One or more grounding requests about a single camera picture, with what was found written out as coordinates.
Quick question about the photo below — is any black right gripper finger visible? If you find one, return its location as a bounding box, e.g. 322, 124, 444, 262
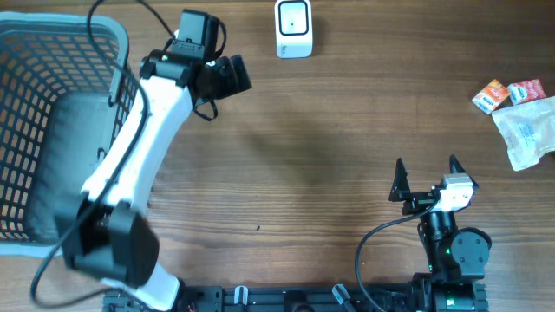
449, 154, 466, 174
388, 158, 411, 202

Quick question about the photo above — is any orange small carton box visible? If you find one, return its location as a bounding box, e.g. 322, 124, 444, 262
471, 79, 510, 114

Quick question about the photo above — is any white resealable pouch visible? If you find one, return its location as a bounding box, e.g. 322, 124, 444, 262
492, 97, 554, 172

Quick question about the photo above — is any red snack packet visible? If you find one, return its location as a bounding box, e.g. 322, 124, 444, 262
507, 79, 546, 105

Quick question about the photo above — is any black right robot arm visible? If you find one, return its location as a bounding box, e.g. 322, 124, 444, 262
388, 155, 492, 311

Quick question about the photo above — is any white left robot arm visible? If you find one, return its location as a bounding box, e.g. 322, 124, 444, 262
55, 10, 251, 311

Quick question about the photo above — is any white barcode scanner box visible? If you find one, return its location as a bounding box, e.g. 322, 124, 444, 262
274, 0, 313, 59

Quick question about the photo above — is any grey plastic lattice basket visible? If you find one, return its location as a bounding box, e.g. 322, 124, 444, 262
1, 12, 136, 257

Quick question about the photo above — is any black right camera cable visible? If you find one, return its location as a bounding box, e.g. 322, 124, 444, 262
354, 201, 442, 312

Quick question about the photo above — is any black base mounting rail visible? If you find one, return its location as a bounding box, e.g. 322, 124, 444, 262
102, 283, 489, 312

